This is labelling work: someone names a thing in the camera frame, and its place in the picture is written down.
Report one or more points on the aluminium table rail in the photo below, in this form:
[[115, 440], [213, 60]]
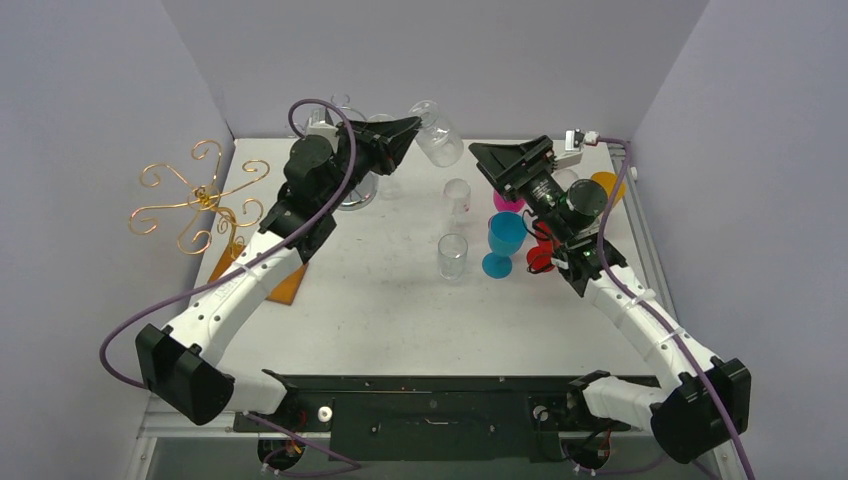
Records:
[[649, 259]]

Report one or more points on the orange cup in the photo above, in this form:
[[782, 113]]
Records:
[[608, 180]]

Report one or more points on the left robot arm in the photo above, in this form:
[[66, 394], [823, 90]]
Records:
[[179, 361]]

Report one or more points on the silver wire glass rack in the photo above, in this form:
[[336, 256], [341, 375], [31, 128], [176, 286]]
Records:
[[361, 190]]

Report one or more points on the red wine glass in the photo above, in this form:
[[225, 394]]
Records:
[[539, 258]]

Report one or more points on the clear patterned glass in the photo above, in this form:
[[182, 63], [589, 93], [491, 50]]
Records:
[[452, 251], [438, 137]]

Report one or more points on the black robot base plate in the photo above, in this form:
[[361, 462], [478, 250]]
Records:
[[439, 418]]

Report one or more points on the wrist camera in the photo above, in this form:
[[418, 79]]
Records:
[[320, 124], [575, 142]]

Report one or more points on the pink wine glass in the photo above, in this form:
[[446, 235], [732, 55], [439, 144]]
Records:
[[504, 205]]

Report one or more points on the clear wine glass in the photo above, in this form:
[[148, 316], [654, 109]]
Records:
[[565, 178]]

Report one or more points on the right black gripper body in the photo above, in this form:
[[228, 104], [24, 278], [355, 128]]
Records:
[[524, 171]]

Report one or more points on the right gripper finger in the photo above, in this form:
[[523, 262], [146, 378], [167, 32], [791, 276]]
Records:
[[502, 167], [537, 142]]

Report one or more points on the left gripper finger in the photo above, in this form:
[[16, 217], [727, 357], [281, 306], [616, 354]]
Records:
[[395, 143], [369, 132]]

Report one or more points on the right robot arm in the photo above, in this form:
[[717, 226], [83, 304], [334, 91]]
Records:
[[701, 401]]

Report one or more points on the wooden rack base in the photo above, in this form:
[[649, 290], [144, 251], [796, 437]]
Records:
[[284, 293]]

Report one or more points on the gold wire glass rack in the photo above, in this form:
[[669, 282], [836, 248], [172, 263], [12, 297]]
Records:
[[204, 200]]

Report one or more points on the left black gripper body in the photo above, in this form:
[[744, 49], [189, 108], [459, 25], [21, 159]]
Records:
[[361, 166]]

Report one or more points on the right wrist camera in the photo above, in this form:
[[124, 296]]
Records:
[[575, 142]]

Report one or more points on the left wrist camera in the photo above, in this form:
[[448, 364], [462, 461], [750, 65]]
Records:
[[320, 124]]

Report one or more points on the blue wine glass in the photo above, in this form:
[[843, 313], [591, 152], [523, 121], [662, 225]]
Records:
[[506, 235]]

